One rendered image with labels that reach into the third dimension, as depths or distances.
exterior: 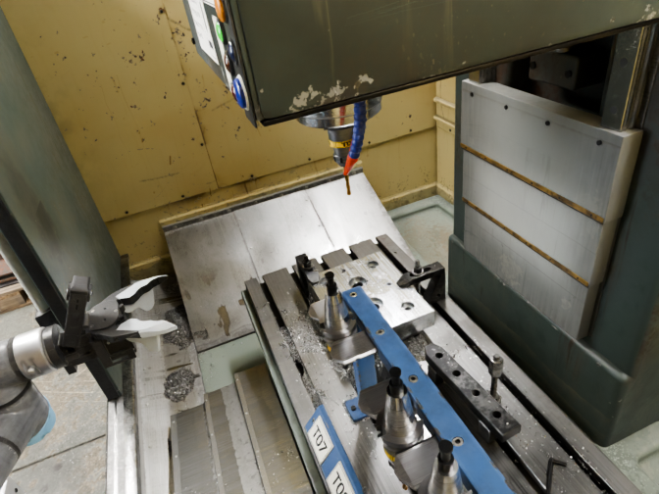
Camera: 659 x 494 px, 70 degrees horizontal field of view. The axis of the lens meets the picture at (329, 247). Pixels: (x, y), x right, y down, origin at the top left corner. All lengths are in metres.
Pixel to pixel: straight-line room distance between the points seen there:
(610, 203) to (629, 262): 0.14
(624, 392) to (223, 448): 0.96
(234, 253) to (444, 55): 1.46
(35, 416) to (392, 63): 0.78
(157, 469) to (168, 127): 1.14
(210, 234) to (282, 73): 1.52
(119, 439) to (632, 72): 1.34
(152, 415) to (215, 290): 0.51
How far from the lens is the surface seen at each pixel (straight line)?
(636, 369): 1.25
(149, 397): 1.61
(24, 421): 0.95
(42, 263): 1.21
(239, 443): 1.31
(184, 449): 1.39
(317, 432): 1.03
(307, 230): 1.93
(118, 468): 1.33
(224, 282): 1.84
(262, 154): 1.96
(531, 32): 0.63
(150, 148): 1.89
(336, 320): 0.78
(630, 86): 0.96
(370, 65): 0.52
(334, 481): 0.98
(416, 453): 0.66
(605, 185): 1.02
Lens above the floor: 1.78
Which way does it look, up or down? 34 degrees down
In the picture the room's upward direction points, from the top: 9 degrees counter-clockwise
